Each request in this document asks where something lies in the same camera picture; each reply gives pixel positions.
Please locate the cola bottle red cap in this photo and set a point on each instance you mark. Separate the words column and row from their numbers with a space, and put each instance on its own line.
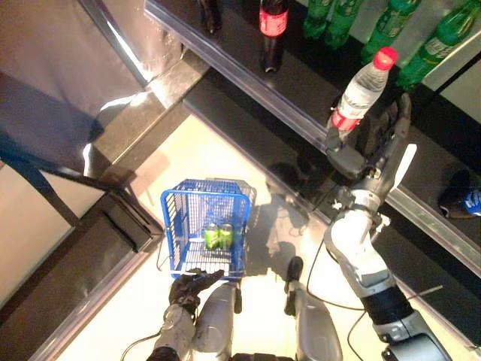
column 210, row 15
column 273, row 22

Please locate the silver robot right leg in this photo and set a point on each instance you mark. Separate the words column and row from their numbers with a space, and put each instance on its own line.
column 315, row 327

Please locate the black glossy base plinth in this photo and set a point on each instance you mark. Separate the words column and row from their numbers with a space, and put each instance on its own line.
column 150, row 113

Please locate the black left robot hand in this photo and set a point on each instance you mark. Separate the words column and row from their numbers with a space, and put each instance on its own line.
column 188, row 289

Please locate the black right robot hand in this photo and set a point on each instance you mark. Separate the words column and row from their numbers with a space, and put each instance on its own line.
column 349, row 159

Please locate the white flat wrist strip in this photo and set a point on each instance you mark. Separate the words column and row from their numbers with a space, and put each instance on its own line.
column 406, row 165

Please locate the brown fabric backdrop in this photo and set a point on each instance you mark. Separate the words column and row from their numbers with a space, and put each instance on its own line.
column 56, row 56

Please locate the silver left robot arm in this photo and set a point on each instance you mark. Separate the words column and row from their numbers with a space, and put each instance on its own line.
column 176, row 331

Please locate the dark metal frame pole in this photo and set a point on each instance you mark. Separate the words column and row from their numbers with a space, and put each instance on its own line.
column 109, row 34

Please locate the blue plastic shopping basket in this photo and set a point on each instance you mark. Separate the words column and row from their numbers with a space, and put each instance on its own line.
column 246, row 225

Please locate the water bottle red cap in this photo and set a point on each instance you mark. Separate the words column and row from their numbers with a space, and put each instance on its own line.
column 360, row 90

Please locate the silver robot leg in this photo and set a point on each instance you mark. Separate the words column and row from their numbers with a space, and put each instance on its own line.
column 218, row 316
column 315, row 327

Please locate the dark shelf board clear rail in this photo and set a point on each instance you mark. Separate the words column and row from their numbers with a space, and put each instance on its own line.
column 300, row 75
column 432, row 154

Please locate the black shelving unit white panel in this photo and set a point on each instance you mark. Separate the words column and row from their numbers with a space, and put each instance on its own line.
column 94, row 244

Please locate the silver robot left leg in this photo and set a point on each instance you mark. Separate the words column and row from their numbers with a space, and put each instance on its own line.
column 218, row 316

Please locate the cola bottle blue label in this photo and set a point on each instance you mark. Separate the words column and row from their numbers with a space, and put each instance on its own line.
column 456, row 199

